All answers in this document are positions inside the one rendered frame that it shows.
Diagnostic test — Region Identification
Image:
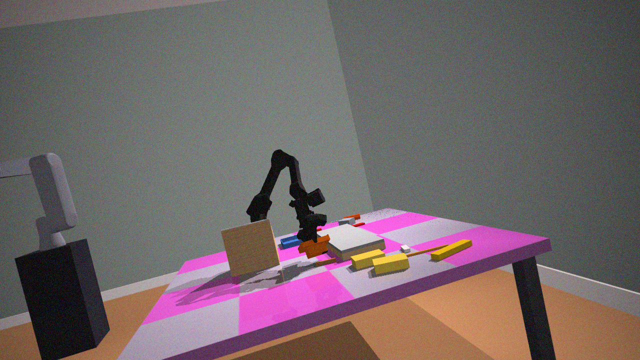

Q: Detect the blue shallow tray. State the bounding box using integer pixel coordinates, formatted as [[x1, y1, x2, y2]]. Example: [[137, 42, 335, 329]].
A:
[[280, 235, 303, 249]]

